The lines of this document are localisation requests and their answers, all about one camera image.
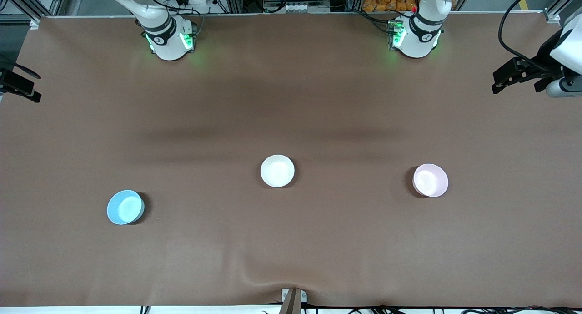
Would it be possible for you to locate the pink bowl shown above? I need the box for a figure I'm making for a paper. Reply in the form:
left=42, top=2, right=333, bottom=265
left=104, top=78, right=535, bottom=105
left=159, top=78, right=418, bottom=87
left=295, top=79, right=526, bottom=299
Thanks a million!
left=412, top=163, right=449, bottom=198

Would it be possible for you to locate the light blue bowl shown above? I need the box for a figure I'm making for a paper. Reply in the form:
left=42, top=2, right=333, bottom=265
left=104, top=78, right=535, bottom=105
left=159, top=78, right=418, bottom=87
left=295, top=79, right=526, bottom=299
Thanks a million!
left=107, top=190, right=145, bottom=225

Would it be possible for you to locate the white bowl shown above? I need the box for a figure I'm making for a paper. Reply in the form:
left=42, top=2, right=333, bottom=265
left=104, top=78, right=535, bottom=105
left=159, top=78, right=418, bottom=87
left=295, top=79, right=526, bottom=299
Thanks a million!
left=260, top=154, right=296, bottom=188

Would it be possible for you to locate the brown table cloth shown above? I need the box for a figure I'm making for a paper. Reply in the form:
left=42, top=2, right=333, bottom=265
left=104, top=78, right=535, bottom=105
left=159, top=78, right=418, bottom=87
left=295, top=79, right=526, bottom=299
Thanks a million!
left=0, top=11, right=582, bottom=308

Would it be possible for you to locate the brown wooden bar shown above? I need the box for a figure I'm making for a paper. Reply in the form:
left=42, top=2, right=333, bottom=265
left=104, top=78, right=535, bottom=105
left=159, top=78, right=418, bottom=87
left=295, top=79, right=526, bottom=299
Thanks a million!
left=279, top=289, right=302, bottom=314

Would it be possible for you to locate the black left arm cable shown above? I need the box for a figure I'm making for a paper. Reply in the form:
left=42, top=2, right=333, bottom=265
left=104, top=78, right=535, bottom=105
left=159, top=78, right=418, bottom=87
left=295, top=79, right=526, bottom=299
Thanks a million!
left=498, top=0, right=564, bottom=74

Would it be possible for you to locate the aluminium frame profile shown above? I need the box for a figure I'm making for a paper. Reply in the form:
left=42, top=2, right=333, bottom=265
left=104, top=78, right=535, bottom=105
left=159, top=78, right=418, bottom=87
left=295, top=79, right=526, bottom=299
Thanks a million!
left=0, top=0, right=51, bottom=24
left=543, top=0, right=582, bottom=24

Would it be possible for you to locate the silver metal clamp bracket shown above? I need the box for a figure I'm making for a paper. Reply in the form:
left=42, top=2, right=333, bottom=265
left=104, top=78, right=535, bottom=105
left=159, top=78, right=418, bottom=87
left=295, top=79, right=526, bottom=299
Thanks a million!
left=281, top=288, right=308, bottom=304

